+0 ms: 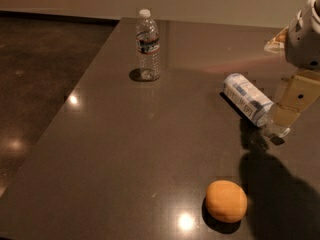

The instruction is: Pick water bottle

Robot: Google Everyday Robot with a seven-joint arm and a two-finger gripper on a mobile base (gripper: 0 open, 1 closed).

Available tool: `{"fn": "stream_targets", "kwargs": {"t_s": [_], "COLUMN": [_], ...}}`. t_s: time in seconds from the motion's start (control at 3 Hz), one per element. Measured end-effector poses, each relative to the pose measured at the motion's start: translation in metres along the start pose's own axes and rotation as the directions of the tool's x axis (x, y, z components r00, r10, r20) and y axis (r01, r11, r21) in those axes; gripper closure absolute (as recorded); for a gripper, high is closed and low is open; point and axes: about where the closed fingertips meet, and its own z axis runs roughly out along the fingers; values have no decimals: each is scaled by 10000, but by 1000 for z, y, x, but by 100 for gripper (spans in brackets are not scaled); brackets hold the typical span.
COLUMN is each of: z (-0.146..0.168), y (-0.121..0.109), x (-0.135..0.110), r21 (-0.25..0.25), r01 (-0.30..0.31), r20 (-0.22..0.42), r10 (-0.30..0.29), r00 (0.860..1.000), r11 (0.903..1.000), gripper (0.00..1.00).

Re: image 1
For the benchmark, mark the lying bottle with blue label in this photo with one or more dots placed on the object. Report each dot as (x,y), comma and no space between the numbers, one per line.
(254,104)

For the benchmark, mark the orange fruit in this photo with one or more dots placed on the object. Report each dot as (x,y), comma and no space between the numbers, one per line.
(226,201)

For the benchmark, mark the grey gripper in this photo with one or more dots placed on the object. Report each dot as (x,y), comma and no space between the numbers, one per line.
(302,45)

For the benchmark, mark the clear water bottle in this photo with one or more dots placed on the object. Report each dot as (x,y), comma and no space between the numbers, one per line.
(148,46)

